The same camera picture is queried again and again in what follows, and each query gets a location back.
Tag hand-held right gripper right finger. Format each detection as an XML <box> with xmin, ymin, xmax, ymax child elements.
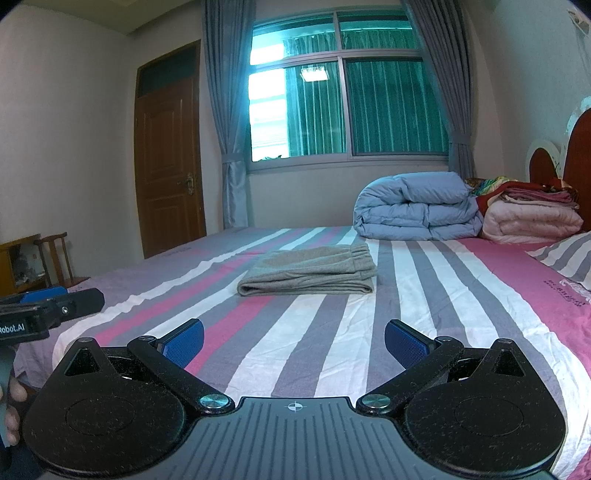
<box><xmin>357</xmin><ymin>319</ymin><xmax>528</xmax><ymax>415</ymax></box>

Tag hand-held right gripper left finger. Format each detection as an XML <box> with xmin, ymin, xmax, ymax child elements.
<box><xmin>62</xmin><ymin>318</ymin><xmax>234</xmax><ymax>414</ymax></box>

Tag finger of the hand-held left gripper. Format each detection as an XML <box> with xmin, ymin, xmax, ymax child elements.
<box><xmin>48</xmin><ymin>288</ymin><xmax>105</xmax><ymax>324</ymax></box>
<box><xmin>18</xmin><ymin>286</ymin><xmax>69</xmax><ymax>305</ymax></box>

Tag grey pants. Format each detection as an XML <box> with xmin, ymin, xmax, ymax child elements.
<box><xmin>237</xmin><ymin>243</ymin><xmax>378</xmax><ymax>296</ymax></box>

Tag person's left hand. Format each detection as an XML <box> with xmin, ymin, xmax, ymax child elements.
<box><xmin>0</xmin><ymin>371</ymin><xmax>29</xmax><ymax>448</ymax></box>

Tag wooden chair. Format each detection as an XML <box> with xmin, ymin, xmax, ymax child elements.
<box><xmin>33</xmin><ymin>232</ymin><xmax>92</xmax><ymax>291</ymax></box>

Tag striped pink bed sheet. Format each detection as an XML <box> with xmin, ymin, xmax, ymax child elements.
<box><xmin>13</xmin><ymin>225</ymin><xmax>591</xmax><ymax>480</ymax></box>

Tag blue folded duvet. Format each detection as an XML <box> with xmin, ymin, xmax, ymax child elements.
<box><xmin>353</xmin><ymin>172</ymin><xmax>485</xmax><ymax>241</ymax></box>

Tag brown wooden door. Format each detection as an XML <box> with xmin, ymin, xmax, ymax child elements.
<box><xmin>135</xmin><ymin>39</ymin><xmax>207</xmax><ymax>260</ymax></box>

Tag pink folded blanket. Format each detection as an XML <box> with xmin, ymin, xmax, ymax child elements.
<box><xmin>479</xmin><ymin>199</ymin><xmax>585</xmax><ymax>245</ymax></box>

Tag colourful patterned cloth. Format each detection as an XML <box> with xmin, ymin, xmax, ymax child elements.
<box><xmin>464</xmin><ymin>175</ymin><xmax>513</xmax><ymax>198</ymax></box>

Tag striped pillow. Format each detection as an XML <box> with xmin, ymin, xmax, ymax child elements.
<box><xmin>526</xmin><ymin>229</ymin><xmax>591</xmax><ymax>292</ymax></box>

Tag red folded blanket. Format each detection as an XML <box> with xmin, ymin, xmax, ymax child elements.
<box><xmin>475</xmin><ymin>181</ymin><xmax>581</xmax><ymax>214</ymax></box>

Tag grey curtain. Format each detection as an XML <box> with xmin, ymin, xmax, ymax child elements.
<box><xmin>202</xmin><ymin>0</ymin><xmax>257</xmax><ymax>230</ymax></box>
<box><xmin>401</xmin><ymin>0</ymin><xmax>477</xmax><ymax>180</ymax></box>

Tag red wooden headboard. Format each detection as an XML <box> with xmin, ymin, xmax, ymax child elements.
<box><xmin>526</xmin><ymin>107</ymin><xmax>591</xmax><ymax>232</ymax></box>

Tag window with green glass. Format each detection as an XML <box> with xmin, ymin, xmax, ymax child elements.
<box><xmin>247</xmin><ymin>10</ymin><xmax>451</xmax><ymax>163</ymax></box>

